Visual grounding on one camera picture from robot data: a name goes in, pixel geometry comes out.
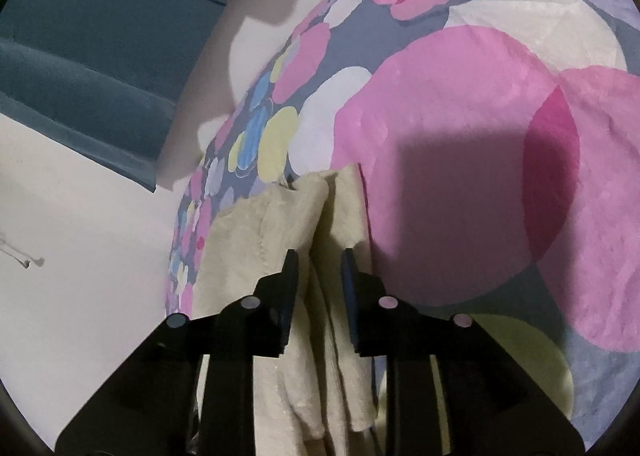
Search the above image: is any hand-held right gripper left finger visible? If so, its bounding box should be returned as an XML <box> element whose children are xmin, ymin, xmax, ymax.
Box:
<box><xmin>55</xmin><ymin>249</ymin><xmax>300</xmax><ymax>456</ymax></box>

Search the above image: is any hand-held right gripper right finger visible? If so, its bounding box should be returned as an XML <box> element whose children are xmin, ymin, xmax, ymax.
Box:
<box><xmin>341</xmin><ymin>246</ymin><xmax>584</xmax><ymax>456</ymax></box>

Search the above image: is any beige fleece garment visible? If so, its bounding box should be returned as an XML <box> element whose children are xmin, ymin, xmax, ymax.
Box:
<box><xmin>192</xmin><ymin>162</ymin><xmax>382</xmax><ymax>456</ymax></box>

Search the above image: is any dotted colourful blanket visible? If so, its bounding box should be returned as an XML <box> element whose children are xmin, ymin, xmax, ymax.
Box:
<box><xmin>162</xmin><ymin>0</ymin><xmax>640</xmax><ymax>452</ymax></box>

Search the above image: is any blue curtain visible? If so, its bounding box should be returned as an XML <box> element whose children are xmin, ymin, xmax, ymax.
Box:
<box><xmin>0</xmin><ymin>0</ymin><xmax>282</xmax><ymax>193</ymax></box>

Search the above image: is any thin white cable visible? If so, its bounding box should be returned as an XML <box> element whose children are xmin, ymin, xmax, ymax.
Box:
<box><xmin>0</xmin><ymin>231</ymin><xmax>46</xmax><ymax>270</ymax></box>

